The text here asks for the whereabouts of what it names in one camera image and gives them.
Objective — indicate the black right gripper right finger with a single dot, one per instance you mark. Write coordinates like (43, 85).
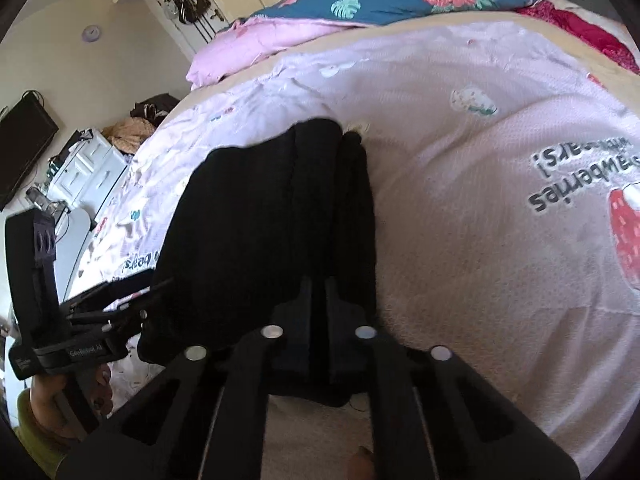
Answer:
(434, 417)

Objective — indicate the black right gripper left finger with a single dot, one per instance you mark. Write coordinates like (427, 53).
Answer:
(199, 419)

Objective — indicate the black sweater with orange patches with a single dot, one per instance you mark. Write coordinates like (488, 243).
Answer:
(286, 224)

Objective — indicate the left hand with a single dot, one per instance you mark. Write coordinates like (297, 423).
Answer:
(68, 408)

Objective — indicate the right hand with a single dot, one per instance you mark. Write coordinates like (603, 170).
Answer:
(361, 465)

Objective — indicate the white round side table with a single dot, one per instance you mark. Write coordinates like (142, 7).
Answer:
(73, 233)

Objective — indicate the white drawer unit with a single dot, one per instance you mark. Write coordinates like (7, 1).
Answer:
(89, 174)

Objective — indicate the tan crumpled bag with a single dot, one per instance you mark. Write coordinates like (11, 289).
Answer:
(128, 134)

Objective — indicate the black bag on floor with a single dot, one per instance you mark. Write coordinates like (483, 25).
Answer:
(155, 109)

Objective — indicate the lilac strawberry bear blanket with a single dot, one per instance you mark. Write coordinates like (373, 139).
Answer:
(505, 180)

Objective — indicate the white door with hung bags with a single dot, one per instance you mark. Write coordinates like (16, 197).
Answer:
(192, 24)

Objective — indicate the beige bed sheet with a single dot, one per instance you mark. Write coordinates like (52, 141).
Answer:
(614, 77)

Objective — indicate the red and cream pillow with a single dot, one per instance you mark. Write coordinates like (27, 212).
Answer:
(609, 37)

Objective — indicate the black wall television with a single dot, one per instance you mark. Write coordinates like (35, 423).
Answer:
(27, 129)

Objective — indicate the round wall clock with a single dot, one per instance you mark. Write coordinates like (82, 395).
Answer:
(91, 34)

